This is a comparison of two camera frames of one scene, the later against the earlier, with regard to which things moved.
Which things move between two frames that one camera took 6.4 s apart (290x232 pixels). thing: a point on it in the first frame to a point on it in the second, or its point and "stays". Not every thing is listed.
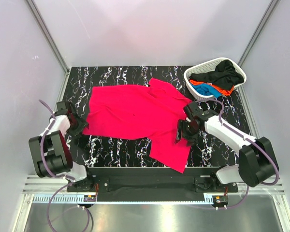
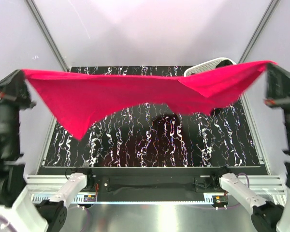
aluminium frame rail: (35, 184) stays
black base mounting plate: (147, 184) stays
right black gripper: (191, 139) to (283, 85)
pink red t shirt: (153, 113) to (79, 100)
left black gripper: (81, 124) to (12, 88)
